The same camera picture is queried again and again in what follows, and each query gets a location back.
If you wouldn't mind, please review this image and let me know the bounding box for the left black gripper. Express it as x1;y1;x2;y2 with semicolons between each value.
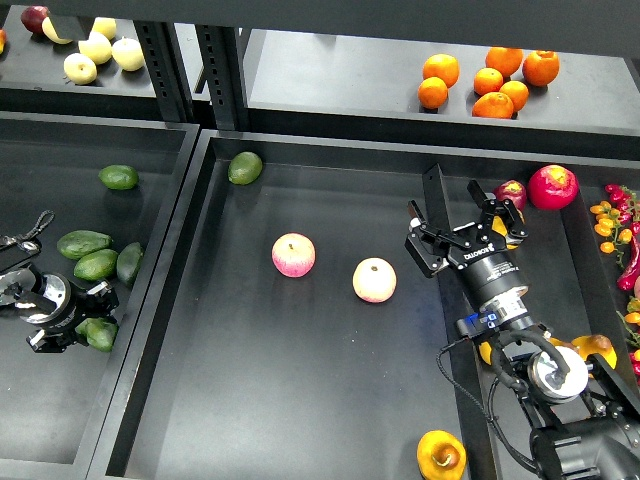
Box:
26;279;119;353

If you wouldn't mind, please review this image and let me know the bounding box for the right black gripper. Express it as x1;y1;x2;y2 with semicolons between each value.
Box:
405;180;529;311

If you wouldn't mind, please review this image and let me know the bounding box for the dark green avocado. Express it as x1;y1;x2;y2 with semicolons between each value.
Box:
75;318;119;353

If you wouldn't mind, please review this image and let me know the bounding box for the yellow pear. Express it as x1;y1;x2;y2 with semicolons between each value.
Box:
416;430;467;480
571;334;618;369
549;337;578;352
478;342;492;365
492;209;529;250

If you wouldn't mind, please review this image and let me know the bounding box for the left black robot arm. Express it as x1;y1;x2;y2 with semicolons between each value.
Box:
1;210;119;353

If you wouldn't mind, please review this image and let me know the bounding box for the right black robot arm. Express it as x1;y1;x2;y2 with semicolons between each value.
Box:
405;180;639;479

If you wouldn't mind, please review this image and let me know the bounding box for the green avocado cluster middle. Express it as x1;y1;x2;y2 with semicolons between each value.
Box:
73;249;119;281

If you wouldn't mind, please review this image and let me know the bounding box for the green avocado cluster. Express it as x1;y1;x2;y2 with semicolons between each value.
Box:
73;249;119;281
56;230;112;260

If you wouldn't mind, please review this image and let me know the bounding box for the dark avocado cluster right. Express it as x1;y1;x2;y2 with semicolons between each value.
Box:
116;242;144;287

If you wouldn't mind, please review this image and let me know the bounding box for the green avocado cluster top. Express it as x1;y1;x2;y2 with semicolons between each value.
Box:
56;230;112;260

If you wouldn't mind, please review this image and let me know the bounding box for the green avocado far left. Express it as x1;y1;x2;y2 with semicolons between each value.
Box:
98;164;139;190

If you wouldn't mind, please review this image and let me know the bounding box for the green avocado tray corner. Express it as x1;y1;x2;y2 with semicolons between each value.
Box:
228;151;263;185

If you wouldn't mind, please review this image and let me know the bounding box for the dark red apple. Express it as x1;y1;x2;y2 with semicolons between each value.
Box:
493;180;527;211

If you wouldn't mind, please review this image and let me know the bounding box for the bright red apple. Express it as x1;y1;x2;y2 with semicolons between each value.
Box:
527;164;579;210

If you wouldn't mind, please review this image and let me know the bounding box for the pale yellow pink apple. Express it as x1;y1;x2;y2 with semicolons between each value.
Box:
352;257;397;303

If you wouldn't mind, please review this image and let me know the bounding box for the orange front bottom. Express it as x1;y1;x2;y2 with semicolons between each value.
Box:
472;92;514;119

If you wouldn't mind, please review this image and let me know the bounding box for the orange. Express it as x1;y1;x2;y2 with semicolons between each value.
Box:
422;53;460;88
485;46;524;77
522;50;560;87
417;76;448;109
472;92;514;119

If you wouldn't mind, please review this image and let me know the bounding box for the orange lower left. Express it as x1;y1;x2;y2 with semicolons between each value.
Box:
417;76;448;109

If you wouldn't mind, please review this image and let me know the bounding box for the black left tray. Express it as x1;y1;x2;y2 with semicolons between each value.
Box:
1;112;198;479

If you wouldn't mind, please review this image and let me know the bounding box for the black tray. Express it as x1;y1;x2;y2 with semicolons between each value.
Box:
85;129;640;480
1;112;198;479

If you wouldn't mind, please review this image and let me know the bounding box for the orange right small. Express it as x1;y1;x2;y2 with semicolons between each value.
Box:
499;80;529;113

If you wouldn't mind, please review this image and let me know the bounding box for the orange small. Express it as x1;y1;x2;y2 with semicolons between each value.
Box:
473;67;504;96
499;80;529;113

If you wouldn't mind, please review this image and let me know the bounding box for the orange centre small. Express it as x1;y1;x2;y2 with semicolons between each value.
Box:
473;67;504;96

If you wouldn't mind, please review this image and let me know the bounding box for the orange top left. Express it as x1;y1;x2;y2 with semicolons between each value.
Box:
422;53;460;88

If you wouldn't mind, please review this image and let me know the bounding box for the cherry tomato vine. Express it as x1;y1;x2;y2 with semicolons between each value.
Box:
589;183;639;269

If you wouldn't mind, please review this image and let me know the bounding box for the orange top centre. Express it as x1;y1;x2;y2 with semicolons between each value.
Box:
485;46;524;77

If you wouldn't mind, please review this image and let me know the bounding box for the pink red apple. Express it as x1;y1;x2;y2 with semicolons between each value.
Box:
271;232;316;278

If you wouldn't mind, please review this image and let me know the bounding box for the orange top right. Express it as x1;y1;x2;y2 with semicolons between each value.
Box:
522;50;560;87

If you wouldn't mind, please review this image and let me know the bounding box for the red chili pepper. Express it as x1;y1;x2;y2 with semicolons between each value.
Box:
616;236;639;291

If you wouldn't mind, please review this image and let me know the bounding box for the black centre tray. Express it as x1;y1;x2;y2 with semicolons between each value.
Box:
85;129;640;480

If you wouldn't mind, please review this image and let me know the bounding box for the pale yellow apple front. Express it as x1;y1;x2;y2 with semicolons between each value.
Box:
63;53;98;85

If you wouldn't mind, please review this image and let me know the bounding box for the black tray divider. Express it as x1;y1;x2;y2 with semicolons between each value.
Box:
423;165;499;479

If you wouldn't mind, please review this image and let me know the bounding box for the pale yellow apple right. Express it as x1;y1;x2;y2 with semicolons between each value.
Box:
112;38;145;72

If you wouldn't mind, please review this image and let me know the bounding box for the black shelf upright left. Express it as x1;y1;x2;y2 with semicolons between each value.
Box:
133;20;195;123

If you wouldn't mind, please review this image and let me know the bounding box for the black shelf upright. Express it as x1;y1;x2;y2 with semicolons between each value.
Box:
195;24;250;132
133;20;195;123

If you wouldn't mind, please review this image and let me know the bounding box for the pale yellow apple middle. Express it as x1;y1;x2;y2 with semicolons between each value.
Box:
78;31;112;65

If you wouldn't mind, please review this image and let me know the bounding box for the pale yellow apple back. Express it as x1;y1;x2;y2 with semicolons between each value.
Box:
91;17;117;41

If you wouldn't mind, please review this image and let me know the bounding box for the pale yellow apple hidden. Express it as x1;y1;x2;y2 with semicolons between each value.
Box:
41;17;72;45

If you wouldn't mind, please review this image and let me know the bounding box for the black shelf upright right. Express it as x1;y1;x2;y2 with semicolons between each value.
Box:
195;24;250;132

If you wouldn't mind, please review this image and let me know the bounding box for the dark red apple shelf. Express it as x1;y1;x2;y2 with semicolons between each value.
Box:
20;5;49;35

